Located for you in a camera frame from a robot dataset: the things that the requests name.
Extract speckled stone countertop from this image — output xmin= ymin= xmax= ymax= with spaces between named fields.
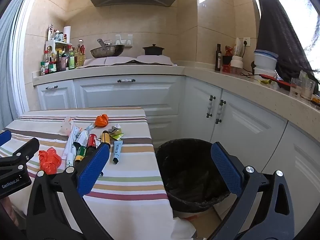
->
xmin=31 ymin=65 xmax=320 ymax=140

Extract white bowl blue rim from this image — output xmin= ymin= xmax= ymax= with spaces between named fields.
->
xmin=253 ymin=50 xmax=279 ymax=68

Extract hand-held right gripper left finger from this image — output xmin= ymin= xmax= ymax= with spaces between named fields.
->
xmin=26 ymin=142 xmax=118 ymax=240

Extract large orange plastic bag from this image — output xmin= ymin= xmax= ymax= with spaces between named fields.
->
xmin=38 ymin=148 xmax=62 ymax=174

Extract dark olive oil bottle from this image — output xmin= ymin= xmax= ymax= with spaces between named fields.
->
xmin=215 ymin=44 xmax=222 ymax=71

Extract black power cable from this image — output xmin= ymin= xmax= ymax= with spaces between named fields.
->
xmin=239 ymin=45 xmax=255 ymax=78

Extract white door frame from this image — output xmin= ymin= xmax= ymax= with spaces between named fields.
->
xmin=11 ymin=0 xmax=44 ymax=121

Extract long white tube packet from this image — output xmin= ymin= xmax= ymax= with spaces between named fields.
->
xmin=64 ymin=126 xmax=82 ymax=168

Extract large cooking oil jug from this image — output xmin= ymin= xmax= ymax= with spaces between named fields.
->
xmin=76 ymin=39 xmax=87 ymax=67

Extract white stove cover cloth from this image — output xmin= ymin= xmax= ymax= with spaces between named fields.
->
xmin=136 ymin=54 xmax=173 ymax=65
xmin=83 ymin=56 xmax=138 ymax=66

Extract white lidded bowl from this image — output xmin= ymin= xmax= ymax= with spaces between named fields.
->
xmin=253 ymin=66 xmax=278 ymax=81

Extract white spice rack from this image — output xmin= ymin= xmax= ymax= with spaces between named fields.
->
xmin=46 ymin=40 xmax=73 ymax=55

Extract wide white cabinet door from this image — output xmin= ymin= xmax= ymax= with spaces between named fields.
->
xmin=73 ymin=76 xmax=186 ymax=146

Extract narrow white cabinet door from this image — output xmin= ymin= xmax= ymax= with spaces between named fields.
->
xmin=36 ymin=80 xmax=77 ymax=111

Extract clear drinking glass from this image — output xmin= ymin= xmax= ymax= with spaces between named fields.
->
xmin=300 ymin=78 xmax=316 ymax=101
xmin=290 ymin=77 xmax=303 ymax=98

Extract red bottle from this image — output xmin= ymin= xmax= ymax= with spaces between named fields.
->
xmin=87 ymin=133 xmax=98 ymax=149

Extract small orange wrapper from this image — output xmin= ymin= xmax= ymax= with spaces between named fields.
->
xmin=96 ymin=114 xmax=109 ymax=127

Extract dark hanging cloth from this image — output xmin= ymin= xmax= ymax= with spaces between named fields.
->
xmin=254 ymin=0 xmax=320 ymax=91

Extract white wall holder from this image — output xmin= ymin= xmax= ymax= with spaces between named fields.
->
xmin=115 ymin=34 xmax=133 ymax=48

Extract small white blue tube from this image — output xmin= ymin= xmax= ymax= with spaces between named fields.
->
xmin=112 ymin=140 xmax=124 ymax=165

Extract black lidded pot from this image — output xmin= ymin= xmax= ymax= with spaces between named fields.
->
xmin=142 ymin=44 xmax=164 ymax=56

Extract bright window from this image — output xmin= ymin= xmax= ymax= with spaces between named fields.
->
xmin=264 ymin=0 xmax=320 ymax=73

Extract steel wok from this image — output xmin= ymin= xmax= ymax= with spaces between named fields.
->
xmin=90 ymin=39 xmax=125 ymax=59

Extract red spatula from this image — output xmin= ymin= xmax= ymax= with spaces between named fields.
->
xmin=259 ymin=74 xmax=297 ymax=88

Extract white tube black print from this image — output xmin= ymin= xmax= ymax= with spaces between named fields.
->
xmin=74 ymin=122 xmax=97 ymax=147

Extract striped tablecloth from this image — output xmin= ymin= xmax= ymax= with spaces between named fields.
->
xmin=0 ymin=107 xmax=198 ymax=240

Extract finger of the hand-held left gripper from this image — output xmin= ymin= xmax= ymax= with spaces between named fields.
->
xmin=0 ymin=130 xmax=12 ymax=146
xmin=0 ymin=137 xmax=40 ymax=167

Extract green bottle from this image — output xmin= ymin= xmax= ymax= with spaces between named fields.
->
xmin=76 ymin=145 xmax=88 ymax=162

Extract black trash bin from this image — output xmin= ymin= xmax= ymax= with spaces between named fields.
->
xmin=155 ymin=138 xmax=232 ymax=213

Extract clear wrapper red dots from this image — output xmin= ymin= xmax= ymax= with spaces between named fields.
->
xmin=58 ymin=116 xmax=75 ymax=137

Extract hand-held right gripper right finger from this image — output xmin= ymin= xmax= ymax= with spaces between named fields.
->
xmin=211 ymin=142 xmax=295 ymax=240

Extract spice rack with condiments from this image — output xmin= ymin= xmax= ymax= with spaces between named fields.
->
xmin=40 ymin=24 xmax=78 ymax=76

